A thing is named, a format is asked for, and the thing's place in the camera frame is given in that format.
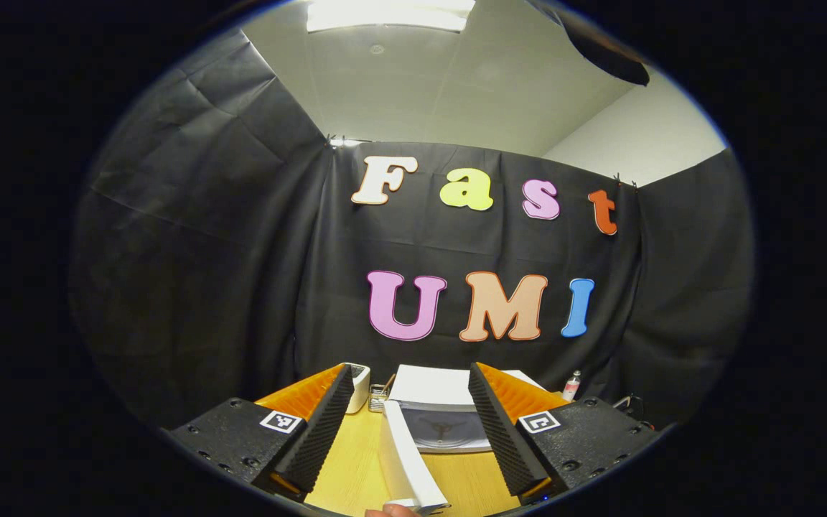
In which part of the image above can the black backdrop cloth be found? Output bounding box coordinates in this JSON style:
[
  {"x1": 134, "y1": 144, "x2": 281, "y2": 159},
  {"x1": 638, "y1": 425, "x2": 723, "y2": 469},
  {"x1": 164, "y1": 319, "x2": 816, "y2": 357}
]
[{"x1": 69, "y1": 29, "x2": 755, "y2": 432}]

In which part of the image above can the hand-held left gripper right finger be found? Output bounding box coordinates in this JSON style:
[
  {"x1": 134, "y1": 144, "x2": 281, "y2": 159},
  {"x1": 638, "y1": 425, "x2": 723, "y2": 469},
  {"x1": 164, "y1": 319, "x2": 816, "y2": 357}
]
[{"x1": 467, "y1": 361, "x2": 664, "y2": 506}]

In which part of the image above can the metal wire rack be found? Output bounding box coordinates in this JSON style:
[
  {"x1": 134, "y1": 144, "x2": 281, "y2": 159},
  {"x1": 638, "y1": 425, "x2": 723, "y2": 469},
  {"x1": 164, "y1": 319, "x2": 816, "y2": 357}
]
[{"x1": 368, "y1": 373, "x2": 397, "y2": 414}]

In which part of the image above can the dark blurry object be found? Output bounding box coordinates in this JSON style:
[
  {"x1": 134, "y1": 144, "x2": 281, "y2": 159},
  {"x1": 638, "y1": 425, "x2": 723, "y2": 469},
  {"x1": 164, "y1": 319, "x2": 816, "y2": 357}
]
[{"x1": 528, "y1": 0, "x2": 651, "y2": 88}]

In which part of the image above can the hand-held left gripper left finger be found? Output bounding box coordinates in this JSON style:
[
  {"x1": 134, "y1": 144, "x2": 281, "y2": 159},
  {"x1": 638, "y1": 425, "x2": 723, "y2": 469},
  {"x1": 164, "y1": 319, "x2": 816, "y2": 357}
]
[{"x1": 167, "y1": 363, "x2": 355, "y2": 503}]

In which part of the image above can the black cable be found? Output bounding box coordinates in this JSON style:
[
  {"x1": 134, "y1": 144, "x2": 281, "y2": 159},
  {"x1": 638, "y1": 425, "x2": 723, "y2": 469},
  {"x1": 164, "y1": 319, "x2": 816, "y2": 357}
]
[{"x1": 612, "y1": 393, "x2": 650, "y2": 430}]

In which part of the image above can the ceiling light panel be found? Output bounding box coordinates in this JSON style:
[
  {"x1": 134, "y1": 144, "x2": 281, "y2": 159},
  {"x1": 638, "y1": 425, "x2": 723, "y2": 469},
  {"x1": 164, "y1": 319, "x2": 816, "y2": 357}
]
[{"x1": 306, "y1": 0, "x2": 477, "y2": 34}]

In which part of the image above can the white device with dark screen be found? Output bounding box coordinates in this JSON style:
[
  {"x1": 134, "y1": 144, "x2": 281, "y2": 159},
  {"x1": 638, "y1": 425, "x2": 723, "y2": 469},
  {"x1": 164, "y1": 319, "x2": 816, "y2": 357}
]
[{"x1": 344, "y1": 363, "x2": 372, "y2": 415}]

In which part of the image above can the white microwave oven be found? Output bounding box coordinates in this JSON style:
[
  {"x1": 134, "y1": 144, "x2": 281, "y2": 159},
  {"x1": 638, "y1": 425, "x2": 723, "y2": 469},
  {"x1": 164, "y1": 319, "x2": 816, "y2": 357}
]
[{"x1": 381, "y1": 364, "x2": 547, "y2": 514}]

